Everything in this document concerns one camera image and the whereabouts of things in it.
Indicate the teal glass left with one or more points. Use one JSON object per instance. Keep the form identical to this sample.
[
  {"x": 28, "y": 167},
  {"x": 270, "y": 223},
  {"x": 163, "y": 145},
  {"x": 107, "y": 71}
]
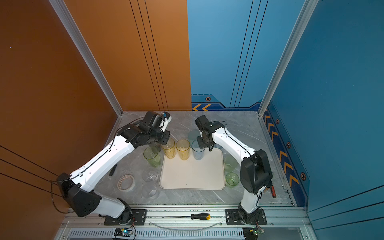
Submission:
[{"x": 192, "y": 135}]

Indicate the green glass left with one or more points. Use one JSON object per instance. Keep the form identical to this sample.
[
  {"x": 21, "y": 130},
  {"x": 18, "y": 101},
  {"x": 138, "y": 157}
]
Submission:
[{"x": 151, "y": 154}]

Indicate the green circuit board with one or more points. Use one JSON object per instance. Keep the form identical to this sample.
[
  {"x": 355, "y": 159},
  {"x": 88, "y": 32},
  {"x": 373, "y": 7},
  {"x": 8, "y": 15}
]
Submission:
[
  {"x": 252, "y": 233},
  {"x": 123, "y": 234}
]

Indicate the yellow tall glass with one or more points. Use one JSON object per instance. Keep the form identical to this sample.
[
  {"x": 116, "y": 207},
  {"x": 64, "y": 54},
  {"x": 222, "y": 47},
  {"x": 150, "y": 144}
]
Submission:
[{"x": 183, "y": 148}]

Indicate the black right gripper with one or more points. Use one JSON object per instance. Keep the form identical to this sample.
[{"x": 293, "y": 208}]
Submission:
[{"x": 201, "y": 145}]

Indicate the green short glass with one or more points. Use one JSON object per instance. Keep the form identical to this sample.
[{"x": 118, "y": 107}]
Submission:
[{"x": 232, "y": 180}]

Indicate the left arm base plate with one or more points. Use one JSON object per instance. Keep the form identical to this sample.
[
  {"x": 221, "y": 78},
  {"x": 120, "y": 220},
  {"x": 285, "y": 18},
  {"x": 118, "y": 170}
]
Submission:
[{"x": 137, "y": 217}]

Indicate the tape roll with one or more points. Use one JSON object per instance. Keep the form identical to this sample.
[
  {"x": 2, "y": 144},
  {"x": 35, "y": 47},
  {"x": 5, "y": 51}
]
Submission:
[{"x": 126, "y": 183}]

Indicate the pale green glass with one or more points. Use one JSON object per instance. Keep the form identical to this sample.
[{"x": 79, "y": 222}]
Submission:
[{"x": 230, "y": 163}]

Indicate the light blue glass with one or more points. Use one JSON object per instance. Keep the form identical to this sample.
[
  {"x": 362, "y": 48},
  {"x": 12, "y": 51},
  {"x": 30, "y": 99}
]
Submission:
[{"x": 197, "y": 151}]

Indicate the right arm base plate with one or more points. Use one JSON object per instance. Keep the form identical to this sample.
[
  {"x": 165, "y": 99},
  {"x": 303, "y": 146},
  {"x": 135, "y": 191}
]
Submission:
[{"x": 231, "y": 216}]

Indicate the right green circuit board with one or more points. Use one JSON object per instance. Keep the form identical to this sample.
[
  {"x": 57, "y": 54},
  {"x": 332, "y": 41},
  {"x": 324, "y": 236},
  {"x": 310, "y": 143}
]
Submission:
[{"x": 252, "y": 233}]

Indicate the clear glass lower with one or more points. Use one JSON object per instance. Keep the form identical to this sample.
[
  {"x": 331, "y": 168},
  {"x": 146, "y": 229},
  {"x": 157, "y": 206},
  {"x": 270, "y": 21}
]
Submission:
[{"x": 150, "y": 191}]

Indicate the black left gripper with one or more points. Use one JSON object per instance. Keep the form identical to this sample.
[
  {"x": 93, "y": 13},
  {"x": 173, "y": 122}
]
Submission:
[{"x": 166, "y": 135}]

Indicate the clear glass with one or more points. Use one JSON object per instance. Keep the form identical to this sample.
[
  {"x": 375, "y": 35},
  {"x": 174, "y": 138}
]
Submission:
[
  {"x": 150, "y": 191},
  {"x": 150, "y": 175}
]

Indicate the black marker pen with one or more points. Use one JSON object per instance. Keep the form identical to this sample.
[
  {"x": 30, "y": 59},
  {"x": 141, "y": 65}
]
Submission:
[{"x": 113, "y": 169}]

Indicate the yellow ribbed glass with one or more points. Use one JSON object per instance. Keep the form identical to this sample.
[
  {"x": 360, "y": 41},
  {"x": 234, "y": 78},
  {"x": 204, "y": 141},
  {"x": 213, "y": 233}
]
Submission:
[{"x": 169, "y": 148}]

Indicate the black yellow screwdriver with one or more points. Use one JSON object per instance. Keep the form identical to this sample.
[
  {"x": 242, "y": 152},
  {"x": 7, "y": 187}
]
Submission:
[{"x": 201, "y": 216}]

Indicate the left green circuit board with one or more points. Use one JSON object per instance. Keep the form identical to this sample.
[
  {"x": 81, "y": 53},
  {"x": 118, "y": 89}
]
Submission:
[{"x": 123, "y": 234}]

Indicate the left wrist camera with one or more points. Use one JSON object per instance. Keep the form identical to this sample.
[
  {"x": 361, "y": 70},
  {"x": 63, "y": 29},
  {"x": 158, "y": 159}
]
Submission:
[{"x": 166, "y": 120}]

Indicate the clear glass upper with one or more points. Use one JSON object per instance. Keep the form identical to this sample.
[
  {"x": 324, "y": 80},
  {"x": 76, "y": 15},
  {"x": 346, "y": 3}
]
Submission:
[{"x": 150, "y": 175}]

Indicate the blue tall glass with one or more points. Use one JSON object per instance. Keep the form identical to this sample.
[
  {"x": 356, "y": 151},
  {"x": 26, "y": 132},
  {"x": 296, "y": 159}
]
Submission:
[{"x": 217, "y": 146}]

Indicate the red handled tool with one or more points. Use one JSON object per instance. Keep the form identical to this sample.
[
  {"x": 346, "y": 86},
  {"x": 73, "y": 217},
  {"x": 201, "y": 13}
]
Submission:
[{"x": 273, "y": 192}]

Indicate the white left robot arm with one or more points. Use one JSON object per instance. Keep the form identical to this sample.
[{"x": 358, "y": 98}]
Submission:
[{"x": 77, "y": 188}]

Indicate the cream rectangular tray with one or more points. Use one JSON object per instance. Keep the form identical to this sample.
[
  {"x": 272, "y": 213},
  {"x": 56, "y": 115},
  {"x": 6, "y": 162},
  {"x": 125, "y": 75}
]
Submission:
[{"x": 191, "y": 174}]

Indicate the aluminium front rail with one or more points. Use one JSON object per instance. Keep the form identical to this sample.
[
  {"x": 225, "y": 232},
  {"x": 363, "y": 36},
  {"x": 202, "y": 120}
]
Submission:
[{"x": 212, "y": 221}]

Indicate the grey smoked glass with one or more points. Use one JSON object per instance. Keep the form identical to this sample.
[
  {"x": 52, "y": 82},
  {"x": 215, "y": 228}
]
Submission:
[{"x": 157, "y": 146}]

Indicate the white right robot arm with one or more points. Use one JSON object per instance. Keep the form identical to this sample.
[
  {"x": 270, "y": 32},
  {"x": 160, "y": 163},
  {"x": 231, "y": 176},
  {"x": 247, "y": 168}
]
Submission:
[{"x": 255, "y": 170}]

